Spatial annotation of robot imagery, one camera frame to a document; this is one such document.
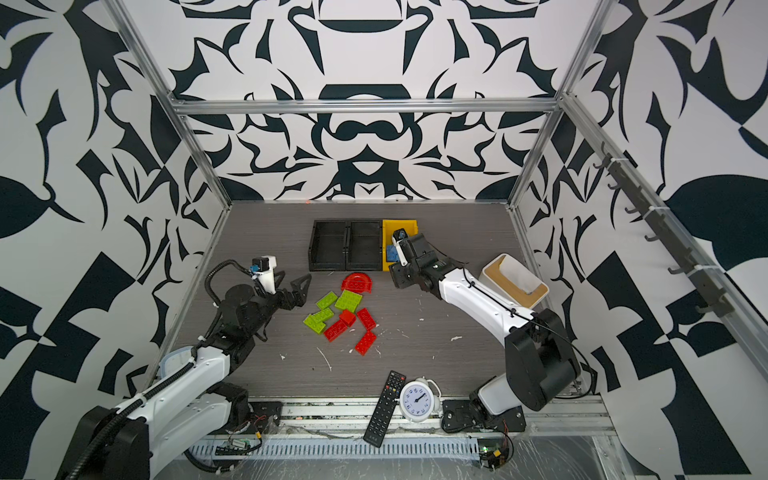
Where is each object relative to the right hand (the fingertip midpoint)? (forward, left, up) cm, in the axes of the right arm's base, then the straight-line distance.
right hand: (403, 264), depth 87 cm
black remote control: (-37, +7, -11) cm, 40 cm away
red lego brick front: (-18, +11, -12) cm, 25 cm away
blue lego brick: (+11, +3, -10) cm, 15 cm away
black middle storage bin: (+18, +13, -14) cm, 26 cm away
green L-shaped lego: (-12, +25, -10) cm, 30 cm away
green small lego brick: (-5, +24, -12) cm, 27 cm away
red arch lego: (+2, +14, -12) cm, 19 cm away
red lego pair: (-11, +17, -12) cm, 24 cm away
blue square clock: (-23, +61, -8) cm, 66 cm away
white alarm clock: (-33, -3, -11) cm, 34 cm away
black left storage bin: (+16, +26, -14) cm, 34 cm away
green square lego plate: (-5, +17, -12) cm, 21 cm away
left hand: (-4, +29, +5) cm, 30 cm away
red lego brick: (-11, +11, -12) cm, 20 cm away
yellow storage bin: (+19, +4, -6) cm, 20 cm away
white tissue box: (-1, -34, -9) cm, 35 cm away
